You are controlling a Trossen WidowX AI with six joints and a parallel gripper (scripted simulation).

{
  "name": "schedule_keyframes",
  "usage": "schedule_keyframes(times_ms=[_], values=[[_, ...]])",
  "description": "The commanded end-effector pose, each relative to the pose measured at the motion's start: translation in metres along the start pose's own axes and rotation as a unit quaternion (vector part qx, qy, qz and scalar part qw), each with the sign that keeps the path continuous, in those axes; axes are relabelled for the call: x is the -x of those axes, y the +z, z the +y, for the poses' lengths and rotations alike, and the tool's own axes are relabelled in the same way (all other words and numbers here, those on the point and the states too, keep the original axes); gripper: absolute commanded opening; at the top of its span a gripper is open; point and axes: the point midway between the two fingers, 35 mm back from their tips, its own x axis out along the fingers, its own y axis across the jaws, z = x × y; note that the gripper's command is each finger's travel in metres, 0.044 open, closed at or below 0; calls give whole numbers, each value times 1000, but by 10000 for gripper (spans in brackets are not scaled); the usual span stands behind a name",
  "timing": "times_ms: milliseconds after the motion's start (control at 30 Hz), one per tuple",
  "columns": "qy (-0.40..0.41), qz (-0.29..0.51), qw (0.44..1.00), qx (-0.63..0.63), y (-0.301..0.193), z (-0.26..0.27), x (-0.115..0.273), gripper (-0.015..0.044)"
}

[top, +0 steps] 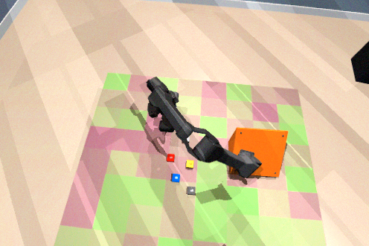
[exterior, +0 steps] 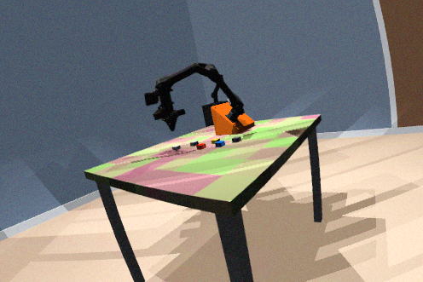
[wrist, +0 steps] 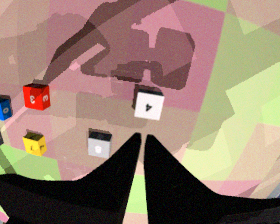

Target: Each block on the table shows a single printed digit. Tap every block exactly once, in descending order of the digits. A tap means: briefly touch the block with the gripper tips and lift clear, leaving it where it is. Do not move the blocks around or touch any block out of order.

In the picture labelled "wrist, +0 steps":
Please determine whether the red block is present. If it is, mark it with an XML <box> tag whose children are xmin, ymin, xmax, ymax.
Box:
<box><xmin>23</xmin><ymin>83</ymin><xmax>51</xmax><ymax>111</ymax></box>

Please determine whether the yellow digit block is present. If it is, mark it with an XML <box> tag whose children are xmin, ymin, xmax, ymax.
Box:
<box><xmin>23</xmin><ymin>132</ymin><xmax>47</xmax><ymax>156</ymax></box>

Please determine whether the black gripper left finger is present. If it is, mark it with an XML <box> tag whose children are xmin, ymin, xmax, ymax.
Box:
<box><xmin>0</xmin><ymin>133</ymin><xmax>141</xmax><ymax>224</ymax></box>

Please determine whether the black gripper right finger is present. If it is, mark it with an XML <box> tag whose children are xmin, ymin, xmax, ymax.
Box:
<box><xmin>143</xmin><ymin>135</ymin><xmax>280</xmax><ymax>224</ymax></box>

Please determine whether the blue block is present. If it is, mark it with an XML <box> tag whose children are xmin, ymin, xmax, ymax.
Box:
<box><xmin>0</xmin><ymin>97</ymin><xmax>11</xmax><ymax>121</ymax></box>

